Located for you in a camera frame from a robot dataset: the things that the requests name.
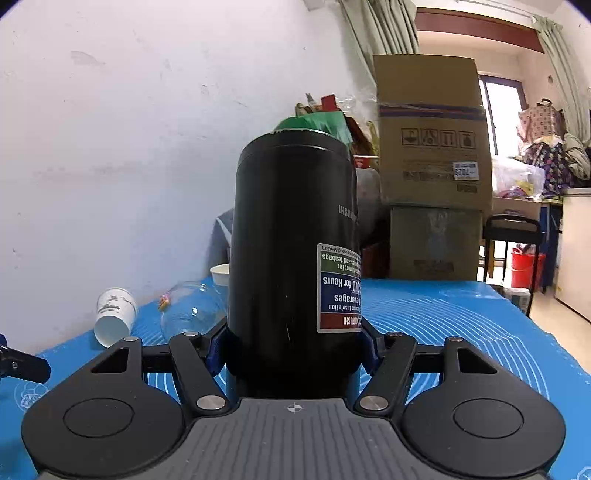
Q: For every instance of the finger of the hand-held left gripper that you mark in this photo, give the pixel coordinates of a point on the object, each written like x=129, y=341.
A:
x=24, y=364

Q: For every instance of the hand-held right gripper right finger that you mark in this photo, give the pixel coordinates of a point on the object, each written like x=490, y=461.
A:
x=371, y=355

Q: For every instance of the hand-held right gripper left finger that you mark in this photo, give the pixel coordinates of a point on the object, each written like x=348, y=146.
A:
x=216, y=356

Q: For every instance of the black insulated cup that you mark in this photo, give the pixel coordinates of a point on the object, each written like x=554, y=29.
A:
x=286, y=258

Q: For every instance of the white paper cup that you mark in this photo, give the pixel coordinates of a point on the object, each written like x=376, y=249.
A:
x=115, y=316

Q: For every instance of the clear glass jar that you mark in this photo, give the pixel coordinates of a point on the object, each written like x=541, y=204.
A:
x=191, y=307

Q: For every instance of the white bowl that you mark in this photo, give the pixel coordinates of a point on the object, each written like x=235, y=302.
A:
x=220, y=274

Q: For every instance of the blue silicone mat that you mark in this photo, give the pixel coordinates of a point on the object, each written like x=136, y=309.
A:
x=461, y=323

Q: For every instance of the small cardboard box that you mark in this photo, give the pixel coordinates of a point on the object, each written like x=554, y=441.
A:
x=434, y=242

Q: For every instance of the red bucket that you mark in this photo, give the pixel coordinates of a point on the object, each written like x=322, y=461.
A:
x=526, y=270

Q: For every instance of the black metal chair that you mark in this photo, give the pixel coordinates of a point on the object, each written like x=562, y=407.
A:
x=510, y=224

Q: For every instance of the white plastic bag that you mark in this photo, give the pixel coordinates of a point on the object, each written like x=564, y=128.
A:
x=515, y=177

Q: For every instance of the large cardboard box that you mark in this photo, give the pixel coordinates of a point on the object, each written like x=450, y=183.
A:
x=431, y=134

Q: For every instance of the white cabinet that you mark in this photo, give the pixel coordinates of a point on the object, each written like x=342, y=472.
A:
x=575, y=249

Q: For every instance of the green plastic bag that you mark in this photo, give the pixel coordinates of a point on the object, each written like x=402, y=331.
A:
x=323, y=122

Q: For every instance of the floral patterned bag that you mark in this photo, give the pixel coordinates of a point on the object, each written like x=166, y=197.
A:
x=542, y=138

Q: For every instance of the green curtain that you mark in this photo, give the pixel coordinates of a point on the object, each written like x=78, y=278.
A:
x=561, y=55
x=383, y=32

